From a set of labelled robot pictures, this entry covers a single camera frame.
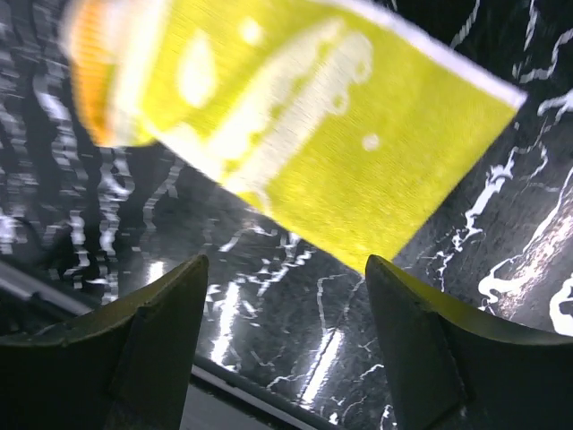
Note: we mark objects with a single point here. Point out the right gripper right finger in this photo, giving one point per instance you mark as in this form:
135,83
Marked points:
452,366

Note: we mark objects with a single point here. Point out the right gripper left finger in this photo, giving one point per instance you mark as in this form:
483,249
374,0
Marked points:
126,364

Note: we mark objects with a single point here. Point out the yellow patterned towel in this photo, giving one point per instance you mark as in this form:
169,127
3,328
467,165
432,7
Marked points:
341,121

